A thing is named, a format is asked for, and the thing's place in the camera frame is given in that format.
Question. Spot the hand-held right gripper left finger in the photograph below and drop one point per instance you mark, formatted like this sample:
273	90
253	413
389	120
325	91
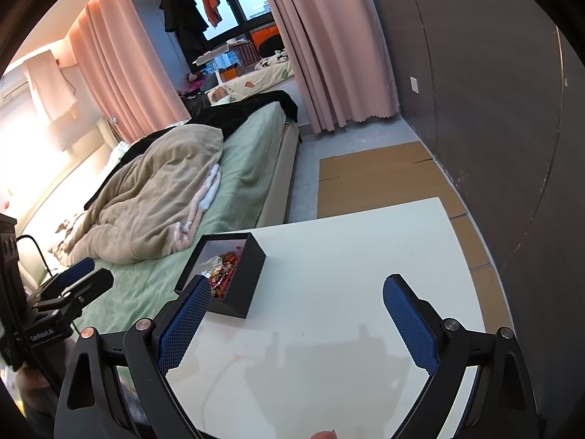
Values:
183	329

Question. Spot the white air conditioner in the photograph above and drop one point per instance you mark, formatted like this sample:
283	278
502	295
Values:
13	89

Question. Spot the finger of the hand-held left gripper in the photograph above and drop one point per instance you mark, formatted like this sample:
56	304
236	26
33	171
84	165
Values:
89	286
77	267

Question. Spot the black jewelry box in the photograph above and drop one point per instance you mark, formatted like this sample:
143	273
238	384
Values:
247	274

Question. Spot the pink and white cloth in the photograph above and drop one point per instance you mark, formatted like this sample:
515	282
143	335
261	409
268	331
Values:
203	201

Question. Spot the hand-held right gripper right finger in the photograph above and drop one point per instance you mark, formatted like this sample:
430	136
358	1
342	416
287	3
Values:
409	324

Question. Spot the bed with green sheet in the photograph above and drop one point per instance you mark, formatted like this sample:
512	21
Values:
247	164

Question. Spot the flat brown cardboard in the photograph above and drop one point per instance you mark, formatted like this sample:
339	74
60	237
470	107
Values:
384	178

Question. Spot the beige blanket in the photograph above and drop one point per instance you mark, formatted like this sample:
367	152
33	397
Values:
155	192

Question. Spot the pink curtain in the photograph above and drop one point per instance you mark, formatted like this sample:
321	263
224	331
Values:
329	45
123	55

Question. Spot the orange and black cushion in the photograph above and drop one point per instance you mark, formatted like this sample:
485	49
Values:
265	39

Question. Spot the person's right hand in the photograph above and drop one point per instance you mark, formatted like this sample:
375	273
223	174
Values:
324	433

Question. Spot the white wall socket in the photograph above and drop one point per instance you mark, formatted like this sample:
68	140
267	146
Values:
414	85

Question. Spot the black clothing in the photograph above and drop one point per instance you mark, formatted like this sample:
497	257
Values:
247	109

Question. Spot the white folding rack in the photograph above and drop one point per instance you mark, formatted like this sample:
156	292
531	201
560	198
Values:
215	57

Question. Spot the hanging black clothes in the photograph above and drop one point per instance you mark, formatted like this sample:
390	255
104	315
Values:
185	18

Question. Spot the cream patterned bedding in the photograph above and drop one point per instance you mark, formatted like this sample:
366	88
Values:
260	75

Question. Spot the hanging white cloth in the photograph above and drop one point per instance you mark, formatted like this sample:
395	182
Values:
50	96

